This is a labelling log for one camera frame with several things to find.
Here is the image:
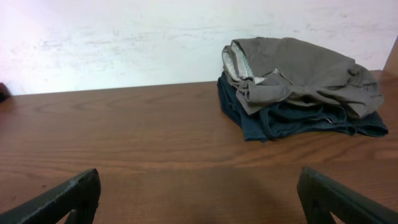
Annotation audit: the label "folded navy garment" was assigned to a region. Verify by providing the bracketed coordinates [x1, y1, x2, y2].
[217, 73, 388, 142]

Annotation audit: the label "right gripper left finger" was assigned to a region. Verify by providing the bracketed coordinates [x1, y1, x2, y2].
[1, 169, 101, 224]

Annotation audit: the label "grey shorts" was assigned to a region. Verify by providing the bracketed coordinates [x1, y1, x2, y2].
[221, 37, 384, 119]

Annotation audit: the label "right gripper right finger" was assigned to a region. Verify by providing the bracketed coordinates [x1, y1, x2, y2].
[297, 167, 397, 224]

